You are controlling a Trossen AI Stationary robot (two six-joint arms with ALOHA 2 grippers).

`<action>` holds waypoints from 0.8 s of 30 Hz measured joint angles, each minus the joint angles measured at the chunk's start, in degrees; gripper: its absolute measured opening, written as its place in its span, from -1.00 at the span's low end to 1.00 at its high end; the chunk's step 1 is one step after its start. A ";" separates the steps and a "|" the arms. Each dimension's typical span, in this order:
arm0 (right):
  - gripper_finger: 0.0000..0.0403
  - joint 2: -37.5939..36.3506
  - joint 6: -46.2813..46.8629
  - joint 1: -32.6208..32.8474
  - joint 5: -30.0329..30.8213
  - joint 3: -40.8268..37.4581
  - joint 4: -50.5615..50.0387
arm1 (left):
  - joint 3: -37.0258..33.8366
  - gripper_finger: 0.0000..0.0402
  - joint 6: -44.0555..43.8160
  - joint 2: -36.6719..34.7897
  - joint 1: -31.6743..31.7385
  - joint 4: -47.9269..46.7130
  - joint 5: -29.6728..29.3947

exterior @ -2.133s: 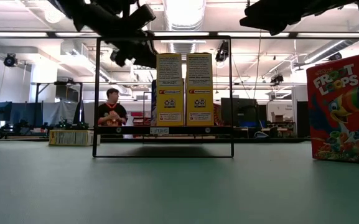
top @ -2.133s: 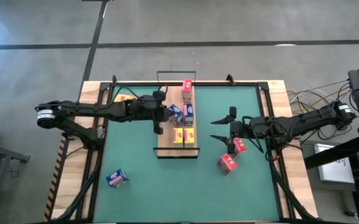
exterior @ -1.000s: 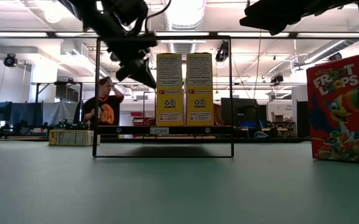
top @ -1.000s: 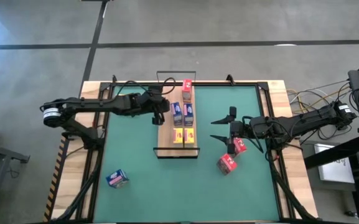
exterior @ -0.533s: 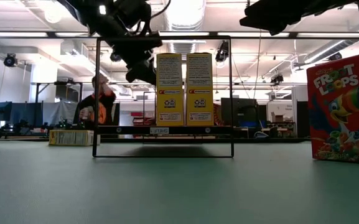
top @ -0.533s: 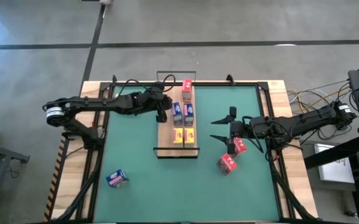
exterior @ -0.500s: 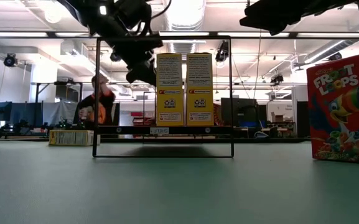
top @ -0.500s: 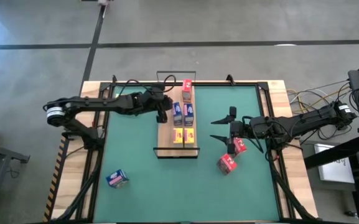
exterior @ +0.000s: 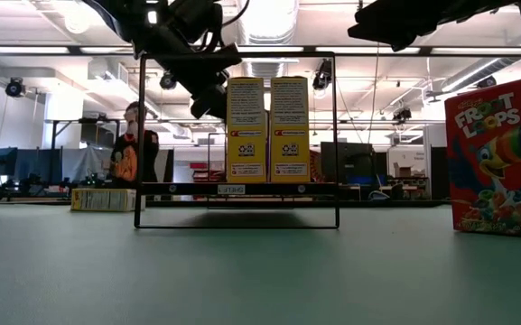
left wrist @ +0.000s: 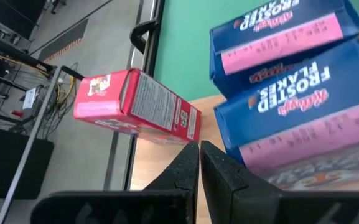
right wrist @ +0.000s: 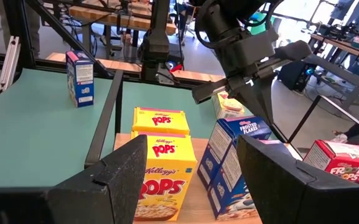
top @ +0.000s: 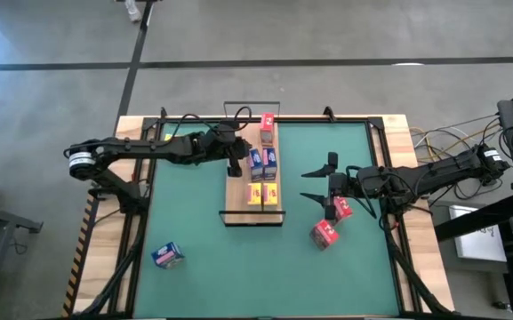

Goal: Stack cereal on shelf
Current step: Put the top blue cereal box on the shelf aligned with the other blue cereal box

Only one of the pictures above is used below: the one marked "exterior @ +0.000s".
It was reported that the silver ventilation duct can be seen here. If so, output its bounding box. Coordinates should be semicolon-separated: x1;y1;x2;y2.
236;0;300;42

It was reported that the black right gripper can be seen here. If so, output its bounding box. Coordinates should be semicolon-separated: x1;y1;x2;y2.
347;0;444;53

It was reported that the white partition panel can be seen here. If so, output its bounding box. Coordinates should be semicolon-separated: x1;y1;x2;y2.
156;147;175;183

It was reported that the red Froot Loops cereal box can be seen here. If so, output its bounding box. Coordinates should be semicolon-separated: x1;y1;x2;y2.
443;73;521;240

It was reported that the black left wrist camera cable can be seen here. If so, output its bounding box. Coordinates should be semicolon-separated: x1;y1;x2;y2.
221;0;251;28

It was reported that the black monitor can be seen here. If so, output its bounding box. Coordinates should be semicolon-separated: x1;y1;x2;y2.
320;141;375;184

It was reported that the black aluminium rig frame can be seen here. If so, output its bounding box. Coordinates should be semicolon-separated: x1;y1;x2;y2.
0;197;451;209

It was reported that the brown cardboard box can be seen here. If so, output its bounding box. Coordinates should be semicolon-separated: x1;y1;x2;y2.
394;162;417;179

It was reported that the black equipment rack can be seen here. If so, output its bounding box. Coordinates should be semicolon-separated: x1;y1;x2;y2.
45;116;122;181

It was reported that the orange patterned poster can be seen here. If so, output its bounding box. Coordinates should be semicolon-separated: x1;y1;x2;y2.
309;150;322;182

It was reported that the yellow Corn Pops cereal box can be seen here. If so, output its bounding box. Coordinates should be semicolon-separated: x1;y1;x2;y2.
269;75;312;184
70;188;138;213
226;76;269;184

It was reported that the person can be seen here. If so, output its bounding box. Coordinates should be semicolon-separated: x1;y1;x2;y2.
108;101;161;184

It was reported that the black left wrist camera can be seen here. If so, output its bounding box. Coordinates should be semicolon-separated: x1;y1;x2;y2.
164;0;224;45

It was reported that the wooden shelf black metal frame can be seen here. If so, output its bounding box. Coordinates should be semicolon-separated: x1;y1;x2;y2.
133;51;340;230

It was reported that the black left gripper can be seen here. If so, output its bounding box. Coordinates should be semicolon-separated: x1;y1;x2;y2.
131;24;244;121

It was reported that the blue desk partition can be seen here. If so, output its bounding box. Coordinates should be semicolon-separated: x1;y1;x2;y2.
0;146;65;184

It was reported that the black hanging camera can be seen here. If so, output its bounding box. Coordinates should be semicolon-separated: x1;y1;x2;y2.
312;58;336;91

